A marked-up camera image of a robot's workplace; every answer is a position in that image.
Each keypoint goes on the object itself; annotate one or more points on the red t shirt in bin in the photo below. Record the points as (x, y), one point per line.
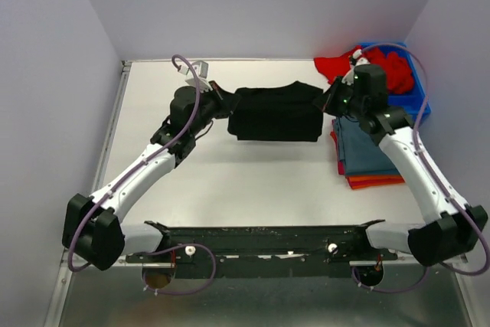
(399, 74)

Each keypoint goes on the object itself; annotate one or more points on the folded teal t shirt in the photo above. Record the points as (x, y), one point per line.
(357, 152)

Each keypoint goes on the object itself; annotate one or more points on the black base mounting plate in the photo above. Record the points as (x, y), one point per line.
(265, 252)

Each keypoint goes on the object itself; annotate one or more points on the aluminium left side rail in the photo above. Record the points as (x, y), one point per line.
(111, 128)

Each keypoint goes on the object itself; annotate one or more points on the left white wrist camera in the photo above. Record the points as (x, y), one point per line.
(198, 68)

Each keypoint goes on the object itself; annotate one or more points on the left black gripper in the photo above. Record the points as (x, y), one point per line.
(224, 99)

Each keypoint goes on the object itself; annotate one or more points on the folded magenta t shirt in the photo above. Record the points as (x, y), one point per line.
(341, 169)

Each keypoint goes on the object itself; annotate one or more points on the blue plastic bin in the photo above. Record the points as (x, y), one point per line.
(411, 101)

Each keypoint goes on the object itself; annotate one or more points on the black floral t shirt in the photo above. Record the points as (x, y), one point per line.
(277, 114)

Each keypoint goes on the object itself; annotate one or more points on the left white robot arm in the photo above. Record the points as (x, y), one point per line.
(93, 225)

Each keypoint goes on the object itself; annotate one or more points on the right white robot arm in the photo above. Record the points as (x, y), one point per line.
(451, 226)

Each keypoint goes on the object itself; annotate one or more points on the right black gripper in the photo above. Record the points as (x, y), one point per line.
(330, 105)

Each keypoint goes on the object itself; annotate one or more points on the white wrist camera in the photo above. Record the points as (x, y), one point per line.
(198, 68)
(355, 59)

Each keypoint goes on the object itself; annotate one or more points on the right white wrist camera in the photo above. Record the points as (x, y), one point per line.
(355, 59)

